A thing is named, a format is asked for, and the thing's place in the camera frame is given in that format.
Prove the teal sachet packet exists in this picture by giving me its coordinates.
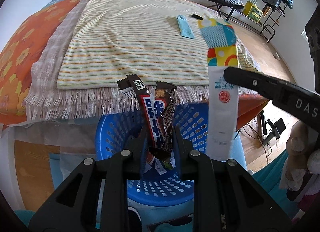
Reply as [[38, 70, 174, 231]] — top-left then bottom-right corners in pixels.
[[177, 15, 195, 39]]

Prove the striped yellow towel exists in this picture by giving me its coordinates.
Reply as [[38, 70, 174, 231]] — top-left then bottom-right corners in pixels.
[[56, 0, 263, 91]]

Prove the fringed beige blanket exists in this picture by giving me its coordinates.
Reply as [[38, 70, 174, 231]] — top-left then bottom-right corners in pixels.
[[24, 0, 261, 121]]

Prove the orange floral bed sheet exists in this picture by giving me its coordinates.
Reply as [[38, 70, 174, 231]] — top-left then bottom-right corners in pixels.
[[0, 0, 270, 132]]

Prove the yellow plastic crate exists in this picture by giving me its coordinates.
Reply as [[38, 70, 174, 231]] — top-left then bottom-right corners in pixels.
[[242, 1, 263, 23]]

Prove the long white colourful packet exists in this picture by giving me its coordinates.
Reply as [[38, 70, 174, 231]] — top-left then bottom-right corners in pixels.
[[199, 18, 239, 161]]

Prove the brown chocolate bar wrapper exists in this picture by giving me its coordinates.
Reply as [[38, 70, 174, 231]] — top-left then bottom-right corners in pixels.
[[117, 74, 177, 175]]

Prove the black clothes rack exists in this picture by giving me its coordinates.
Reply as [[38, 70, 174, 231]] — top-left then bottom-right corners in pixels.
[[232, 0, 295, 44]]

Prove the blue plastic basket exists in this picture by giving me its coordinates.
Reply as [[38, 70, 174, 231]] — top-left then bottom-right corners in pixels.
[[94, 102, 247, 207]]

